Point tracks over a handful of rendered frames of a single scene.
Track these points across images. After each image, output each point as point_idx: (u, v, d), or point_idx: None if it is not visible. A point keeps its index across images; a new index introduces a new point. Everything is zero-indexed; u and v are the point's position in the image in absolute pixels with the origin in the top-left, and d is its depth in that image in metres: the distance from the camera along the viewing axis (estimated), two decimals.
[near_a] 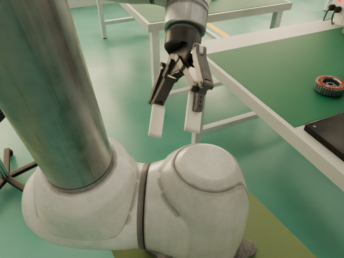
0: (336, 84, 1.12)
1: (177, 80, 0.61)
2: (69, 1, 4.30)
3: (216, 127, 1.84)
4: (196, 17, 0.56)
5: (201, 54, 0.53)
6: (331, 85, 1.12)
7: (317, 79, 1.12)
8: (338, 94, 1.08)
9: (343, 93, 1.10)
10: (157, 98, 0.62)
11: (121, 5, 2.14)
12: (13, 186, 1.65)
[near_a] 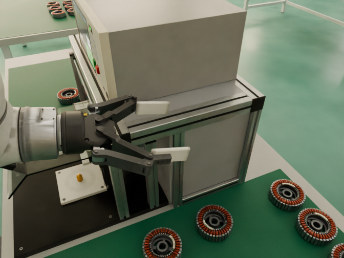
0: None
1: (113, 114, 0.53)
2: None
3: None
4: (50, 153, 0.46)
5: (104, 157, 0.46)
6: (71, 95, 1.44)
7: (60, 90, 1.44)
8: (68, 102, 1.40)
9: (76, 102, 1.41)
10: (129, 113, 0.58)
11: None
12: None
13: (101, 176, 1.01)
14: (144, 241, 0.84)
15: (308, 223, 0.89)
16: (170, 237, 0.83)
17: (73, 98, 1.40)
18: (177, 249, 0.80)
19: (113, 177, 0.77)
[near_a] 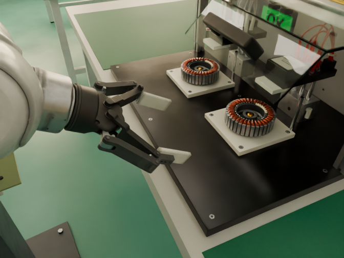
0: (260, 112, 0.67)
1: (119, 135, 0.49)
2: None
3: None
4: None
5: (102, 88, 0.52)
6: (253, 114, 0.66)
7: (229, 106, 0.66)
8: (261, 132, 0.62)
9: (271, 130, 0.64)
10: (149, 146, 0.48)
11: None
12: None
13: (276, 119, 0.69)
14: None
15: None
16: None
17: (272, 123, 0.62)
18: None
19: None
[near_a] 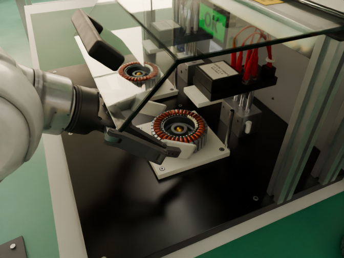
0: (193, 126, 0.58)
1: None
2: None
3: None
4: None
5: None
6: (183, 129, 0.58)
7: (154, 120, 0.57)
8: None
9: (201, 147, 0.55)
10: (154, 139, 0.47)
11: None
12: None
13: (212, 133, 0.60)
14: (343, 244, 0.42)
15: None
16: None
17: (201, 140, 0.54)
18: None
19: (317, 107, 0.35)
